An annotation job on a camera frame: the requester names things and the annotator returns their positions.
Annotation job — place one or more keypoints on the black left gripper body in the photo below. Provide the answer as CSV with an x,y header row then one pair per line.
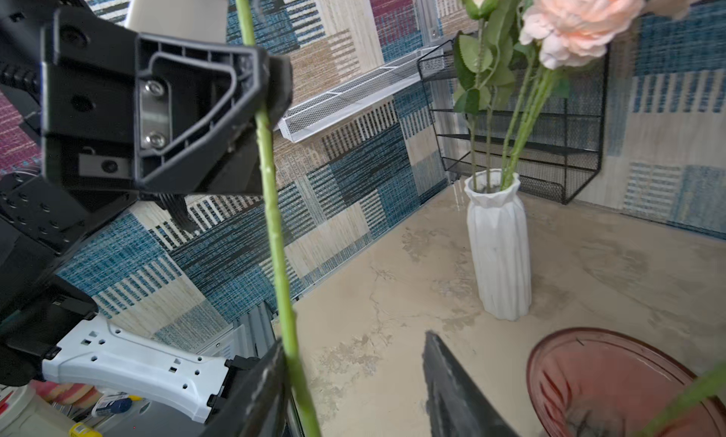
x,y
75,73

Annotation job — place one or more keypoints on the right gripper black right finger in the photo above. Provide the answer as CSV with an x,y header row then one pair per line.
x,y
455,405

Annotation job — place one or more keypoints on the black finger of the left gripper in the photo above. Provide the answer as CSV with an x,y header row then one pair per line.
x,y
195,104
243,176

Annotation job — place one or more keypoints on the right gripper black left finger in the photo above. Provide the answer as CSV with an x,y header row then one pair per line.
x,y
254,396

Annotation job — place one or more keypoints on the red ribbed glass vase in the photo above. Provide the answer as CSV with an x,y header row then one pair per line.
x,y
587,381

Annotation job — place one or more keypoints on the white ribbed ceramic vase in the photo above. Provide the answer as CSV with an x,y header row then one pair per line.
x,y
497,229

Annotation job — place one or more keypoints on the blue rose stem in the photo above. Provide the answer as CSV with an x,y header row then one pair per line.
x,y
704,387

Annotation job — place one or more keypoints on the large blush pink rose stem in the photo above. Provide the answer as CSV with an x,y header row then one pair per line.
x,y
558,36

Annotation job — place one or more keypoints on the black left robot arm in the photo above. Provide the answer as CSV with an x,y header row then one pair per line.
x,y
51,330

